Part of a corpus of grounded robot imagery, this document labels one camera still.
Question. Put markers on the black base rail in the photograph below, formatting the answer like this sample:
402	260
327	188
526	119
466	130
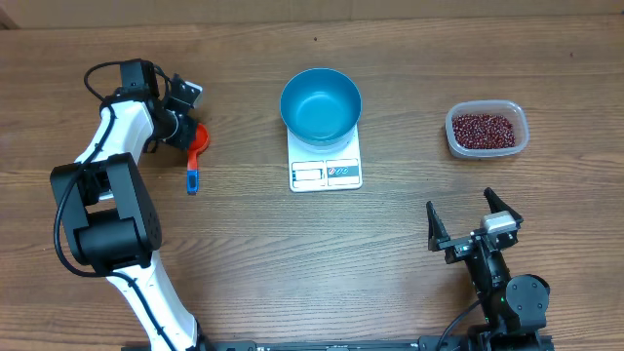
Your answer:
424	343

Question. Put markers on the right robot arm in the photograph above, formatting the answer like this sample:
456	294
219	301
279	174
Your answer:
509	311

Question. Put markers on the blue bowl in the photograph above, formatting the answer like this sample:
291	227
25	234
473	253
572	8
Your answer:
321	105

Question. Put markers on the white digital kitchen scale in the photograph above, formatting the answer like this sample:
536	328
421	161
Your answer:
315	168

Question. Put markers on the red adzuki beans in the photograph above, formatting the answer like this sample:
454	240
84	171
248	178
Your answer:
483	131

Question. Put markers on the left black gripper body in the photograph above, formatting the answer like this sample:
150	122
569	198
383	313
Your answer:
177	132

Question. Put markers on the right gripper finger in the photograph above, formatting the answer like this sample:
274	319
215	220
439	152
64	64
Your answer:
437	233
497	205

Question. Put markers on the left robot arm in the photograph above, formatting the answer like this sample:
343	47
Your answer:
106	225

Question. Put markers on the orange measuring scoop blue handle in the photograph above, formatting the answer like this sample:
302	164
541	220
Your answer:
197	147

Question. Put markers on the clear plastic container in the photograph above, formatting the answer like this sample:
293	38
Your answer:
508	109

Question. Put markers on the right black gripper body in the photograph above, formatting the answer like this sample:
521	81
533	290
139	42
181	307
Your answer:
458	251

